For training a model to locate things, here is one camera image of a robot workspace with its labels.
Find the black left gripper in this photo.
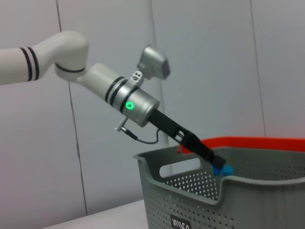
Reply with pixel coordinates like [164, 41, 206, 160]
[147, 108, 226, 170]

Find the blue square toy brick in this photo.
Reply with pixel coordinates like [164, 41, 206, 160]
[211, 163, 234, 177]

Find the grey-green perforated storage basket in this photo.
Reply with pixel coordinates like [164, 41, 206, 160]
[132, 146, 305, 229]

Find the orange basket swing handle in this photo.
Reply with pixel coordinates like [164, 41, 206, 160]
[176, 136, 305, 155]

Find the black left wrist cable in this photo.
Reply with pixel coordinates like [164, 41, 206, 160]
[113, 118, 160, 145]

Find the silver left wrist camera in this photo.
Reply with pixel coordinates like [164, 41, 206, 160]
[131, 44, 172, 83]

